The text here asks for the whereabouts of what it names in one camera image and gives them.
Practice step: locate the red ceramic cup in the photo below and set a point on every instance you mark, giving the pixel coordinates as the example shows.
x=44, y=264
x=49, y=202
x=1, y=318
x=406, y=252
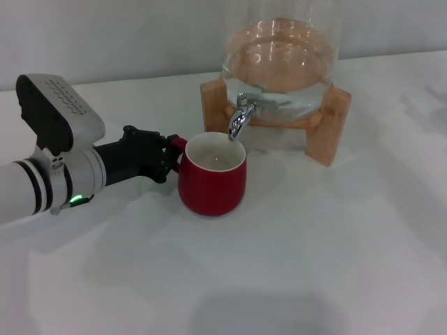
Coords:
x=213, y=188

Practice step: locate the chrome faucet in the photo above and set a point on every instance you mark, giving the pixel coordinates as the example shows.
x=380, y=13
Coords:
x=239, y=118

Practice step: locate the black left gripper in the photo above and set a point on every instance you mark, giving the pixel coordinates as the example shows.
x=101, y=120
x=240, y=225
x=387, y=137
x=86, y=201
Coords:
x=136, y=157

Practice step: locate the wooden dispenser stand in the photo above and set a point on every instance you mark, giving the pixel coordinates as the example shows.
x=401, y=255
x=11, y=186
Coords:
x=214, y=104

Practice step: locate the glass water dispenser jar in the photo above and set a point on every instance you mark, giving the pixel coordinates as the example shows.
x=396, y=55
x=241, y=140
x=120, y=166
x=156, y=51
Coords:
x=279, y=59

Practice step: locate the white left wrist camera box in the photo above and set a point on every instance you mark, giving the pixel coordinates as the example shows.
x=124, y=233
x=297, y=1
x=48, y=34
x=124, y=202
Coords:
x=63, y=108

